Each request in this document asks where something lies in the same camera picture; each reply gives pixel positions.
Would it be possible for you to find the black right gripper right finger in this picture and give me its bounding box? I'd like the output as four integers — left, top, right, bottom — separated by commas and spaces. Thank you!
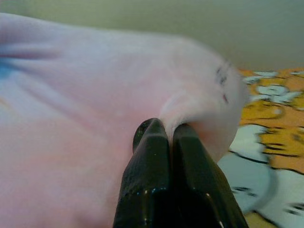
170, 123, 250, 228

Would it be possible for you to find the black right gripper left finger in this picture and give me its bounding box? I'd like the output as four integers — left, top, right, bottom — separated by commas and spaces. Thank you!
113, 118, 171, 228

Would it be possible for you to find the pink pillow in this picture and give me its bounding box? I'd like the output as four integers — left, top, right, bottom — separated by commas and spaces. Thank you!
0, 11, 249, 228

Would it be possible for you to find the yellow orange cartoon print duvet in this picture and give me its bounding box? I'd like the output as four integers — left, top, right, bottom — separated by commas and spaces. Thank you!
217, 67, 304, 228

